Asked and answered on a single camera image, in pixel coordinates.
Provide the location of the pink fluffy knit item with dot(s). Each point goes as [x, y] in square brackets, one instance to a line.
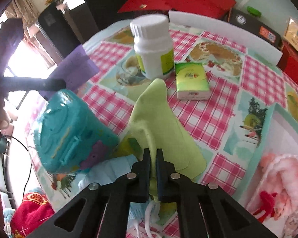
[288, 178]

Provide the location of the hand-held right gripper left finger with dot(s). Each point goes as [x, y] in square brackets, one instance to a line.
[146, 178]

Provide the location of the black box with gauge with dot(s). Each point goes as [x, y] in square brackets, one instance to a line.
[253, 27]

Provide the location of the light green cloth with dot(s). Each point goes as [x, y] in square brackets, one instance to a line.
[159, 124]

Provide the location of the white storage box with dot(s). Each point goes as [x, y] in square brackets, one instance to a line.
[283, 133]

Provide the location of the purple cartoon tissue pack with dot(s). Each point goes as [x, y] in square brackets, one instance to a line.
[77, 67]

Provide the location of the pink checkered printed tablecloth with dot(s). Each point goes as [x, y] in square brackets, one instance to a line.
[213, 119]

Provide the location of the person's left hand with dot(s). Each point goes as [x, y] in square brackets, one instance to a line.
[2, 120]

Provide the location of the blue face mask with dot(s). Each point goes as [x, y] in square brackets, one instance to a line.
[109, 166]

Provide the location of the beige curtain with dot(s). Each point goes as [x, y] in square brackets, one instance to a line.
[27, 10]

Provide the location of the dark red carton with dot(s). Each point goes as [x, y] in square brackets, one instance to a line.
[293, 64]

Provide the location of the white foam board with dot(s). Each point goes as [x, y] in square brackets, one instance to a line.
[226, 27]

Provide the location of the teal wet wipes pack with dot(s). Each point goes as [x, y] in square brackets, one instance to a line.
[69, 129]

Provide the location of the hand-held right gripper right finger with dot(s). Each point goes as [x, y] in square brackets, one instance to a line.
[159, 178]

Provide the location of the black cabinet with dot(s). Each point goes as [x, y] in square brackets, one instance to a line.
[74, 22]

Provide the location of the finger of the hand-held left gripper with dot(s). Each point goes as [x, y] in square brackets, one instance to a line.
[47, 84]

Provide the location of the green plastic object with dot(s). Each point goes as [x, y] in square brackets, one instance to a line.
[253, 11]

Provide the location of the white bottle with green label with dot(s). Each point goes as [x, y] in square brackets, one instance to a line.
[151, 52]

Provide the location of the red embroidered cloth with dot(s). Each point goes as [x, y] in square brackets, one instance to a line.
[32, 210]

